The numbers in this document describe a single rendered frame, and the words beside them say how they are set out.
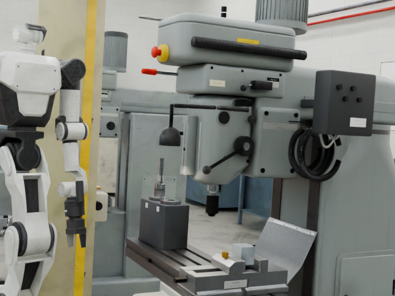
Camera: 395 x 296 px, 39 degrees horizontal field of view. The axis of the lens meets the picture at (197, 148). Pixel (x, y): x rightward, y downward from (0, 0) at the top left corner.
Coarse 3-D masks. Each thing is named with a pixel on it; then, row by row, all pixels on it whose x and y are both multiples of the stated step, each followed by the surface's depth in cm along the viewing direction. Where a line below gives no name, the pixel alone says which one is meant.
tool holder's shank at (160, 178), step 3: (159, 159) 248; (162, 159) 248; (159, 162) 248; (162, 162) 248; (159, 165) 248; (162, 165) 249; (159, 168) 249; (162, 168) 249; (159, 171) 249; (162, 171) 249; (159, 174) 249; (162, 174) 249; (159, 177) 249; (162, 177) 249; (156, 180) 250; (159, 180) 248; (162, 180) 249
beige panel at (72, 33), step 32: (64, 0) 348; (96, 0) 356; (64, 32) 349; (96, 32) 358; (96, 64) 360; (96, 96) 361; (96, 128) 363; (96, 160) 364; (64, 224) 358; (64, 256) 359; (64, 288) 361
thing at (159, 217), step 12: (144, 204) 249; (156, 204) 240; (168, 204) 238; (180, 204) 240; (144, 216) 249; (156, 216) 240; (168, 216) 235; (180, 216) 238; (144, 228) 249; (156, 228) 240; (168, 228) 235; (180, 228) 239; (144, 240) 249; (156, 240) 239; (168, 240) 236; (180, 240) 239
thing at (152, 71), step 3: (144, 69) 202; (147, 69) 202; (150, 69) 203; (153, 69) 203; (144, 72) 202; (147, 72) 202; (150, 72) 203; (153, 72) 203; (156, 72) 204; (159, 72) 205; (162, 72) 205; (165, 72) 206; (168, 72) 206; (171, 72) 207; (174, 72) 208; (174, 75) 208; (177, 75) 208
